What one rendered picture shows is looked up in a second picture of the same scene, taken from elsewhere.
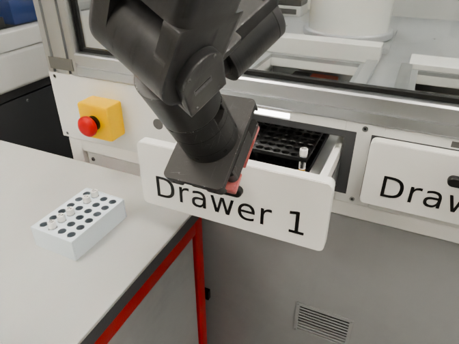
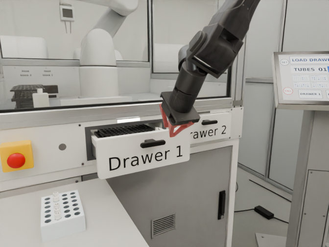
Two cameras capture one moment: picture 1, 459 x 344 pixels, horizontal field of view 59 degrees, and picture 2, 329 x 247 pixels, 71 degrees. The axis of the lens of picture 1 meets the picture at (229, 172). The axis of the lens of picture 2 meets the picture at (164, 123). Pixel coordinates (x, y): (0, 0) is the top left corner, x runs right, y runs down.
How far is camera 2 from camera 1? 0.49 m
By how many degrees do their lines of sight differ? 52
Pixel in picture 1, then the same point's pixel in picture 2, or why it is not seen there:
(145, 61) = (229, 53)
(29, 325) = not seen: outside the picture
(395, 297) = (188, 187)
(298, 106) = (143, 113)
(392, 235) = not seen: hidden behind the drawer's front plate
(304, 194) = (181, 136)
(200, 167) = (187, 114)
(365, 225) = not seen: hidden behind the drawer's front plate
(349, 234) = (168, 167)
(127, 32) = (223, 44)
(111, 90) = (22, 134)
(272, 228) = (170, 159)
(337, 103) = (157, 108)
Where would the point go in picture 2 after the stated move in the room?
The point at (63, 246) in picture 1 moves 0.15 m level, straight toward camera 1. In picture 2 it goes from (75, 224) to (144, 231)
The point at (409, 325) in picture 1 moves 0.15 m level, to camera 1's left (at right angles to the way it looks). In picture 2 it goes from (195, 198) to (176, 214)
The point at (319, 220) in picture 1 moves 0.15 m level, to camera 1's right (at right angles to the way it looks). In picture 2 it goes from (187, 145) to (208, 135)
